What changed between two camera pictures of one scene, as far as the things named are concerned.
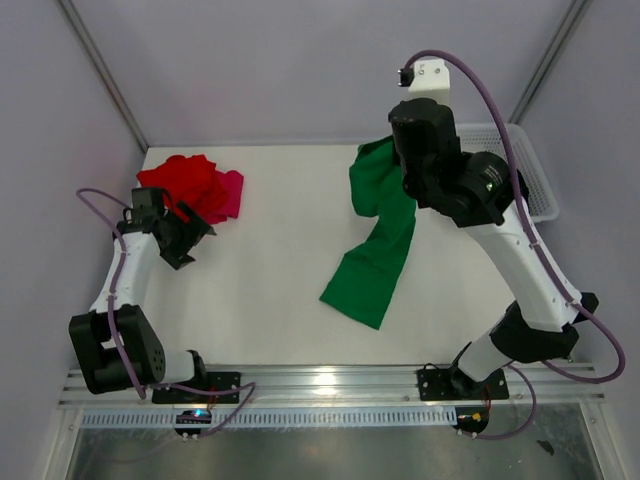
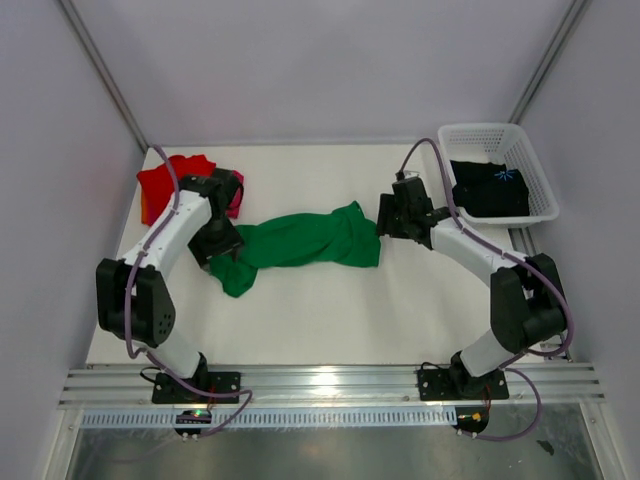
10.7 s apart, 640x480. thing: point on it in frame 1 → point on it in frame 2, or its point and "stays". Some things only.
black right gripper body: x=410 y=180 → x=393 y=219
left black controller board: x=192 y=417 stays
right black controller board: x=471 y=419 stays
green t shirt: x=365 y=278 → x=343 y=236
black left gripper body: x=182 y=237 → x=217 y=237
